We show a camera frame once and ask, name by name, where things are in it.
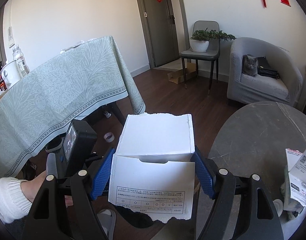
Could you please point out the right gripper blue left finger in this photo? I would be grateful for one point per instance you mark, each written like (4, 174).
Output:
(100, 174)

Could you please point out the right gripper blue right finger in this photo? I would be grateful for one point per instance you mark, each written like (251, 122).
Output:
(205, 170)

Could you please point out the white printed packaging carton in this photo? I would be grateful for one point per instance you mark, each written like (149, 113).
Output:
(294, 187)

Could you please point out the person's left forearm white sleeve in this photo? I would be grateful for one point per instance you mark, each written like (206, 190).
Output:
(13, 203)

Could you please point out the dark green trash bin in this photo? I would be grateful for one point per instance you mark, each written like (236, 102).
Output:
(137, 219)

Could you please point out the tape roll on floor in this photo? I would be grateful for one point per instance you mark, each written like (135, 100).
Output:
(109, 137)

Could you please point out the round dark marble table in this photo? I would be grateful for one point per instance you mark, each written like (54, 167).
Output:
(252, 140)

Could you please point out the grey armchair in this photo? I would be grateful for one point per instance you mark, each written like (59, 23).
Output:
(247, 89)

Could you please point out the flat cardboard box on floor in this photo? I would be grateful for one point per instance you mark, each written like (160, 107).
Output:
(178, 76)

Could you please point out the grey cat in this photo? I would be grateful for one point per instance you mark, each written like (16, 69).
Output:
(250, 65)

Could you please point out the black bag on armchair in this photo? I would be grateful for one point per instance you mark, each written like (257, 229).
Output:
(264, 69)

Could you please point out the potted green plant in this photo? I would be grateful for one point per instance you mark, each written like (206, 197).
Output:
(205, 40)

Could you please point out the grey door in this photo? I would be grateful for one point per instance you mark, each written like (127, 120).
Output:
(164, 32)

